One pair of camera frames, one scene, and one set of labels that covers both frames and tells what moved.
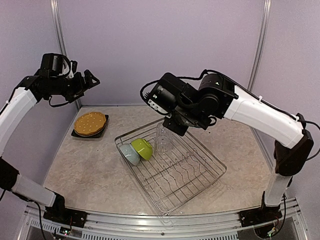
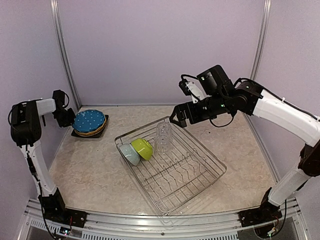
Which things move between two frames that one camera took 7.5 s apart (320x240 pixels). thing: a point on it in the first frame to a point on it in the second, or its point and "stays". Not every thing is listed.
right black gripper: x=180 y=129 to x=194 y=117
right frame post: x=266 y=17 stays
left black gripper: x=81 y=86 to x=68 y=123
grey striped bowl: x=130 y=153 stays
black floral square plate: x=74 y=134 stays
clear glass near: x=163 y=144 stays
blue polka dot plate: x=188 y=124 to x=87 y=120
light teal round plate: x=93 y=134 stays
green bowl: x=143 y=147 stays
